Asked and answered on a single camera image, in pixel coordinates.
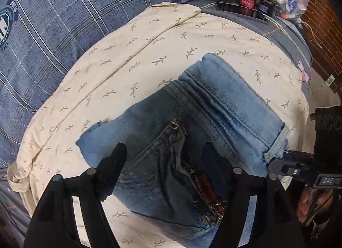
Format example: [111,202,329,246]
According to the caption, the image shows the blue denim jeans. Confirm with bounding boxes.
[76,53,289,247]

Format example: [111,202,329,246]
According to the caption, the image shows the person right hand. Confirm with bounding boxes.
[296,187,335,223]

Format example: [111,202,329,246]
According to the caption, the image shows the grey patterned bedsheet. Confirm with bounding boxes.
[187,0,313,96]

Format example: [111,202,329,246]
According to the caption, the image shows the dark blue small jar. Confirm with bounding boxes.
[258,0,275,17]

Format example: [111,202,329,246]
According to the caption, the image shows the red small box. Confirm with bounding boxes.
[239,0,257,16]

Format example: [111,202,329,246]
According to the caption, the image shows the cream leaf-print cloth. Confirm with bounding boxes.
[7,3,308,247]

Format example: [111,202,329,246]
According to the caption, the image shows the blue plaid pillow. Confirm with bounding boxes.
[1,0,191,168]

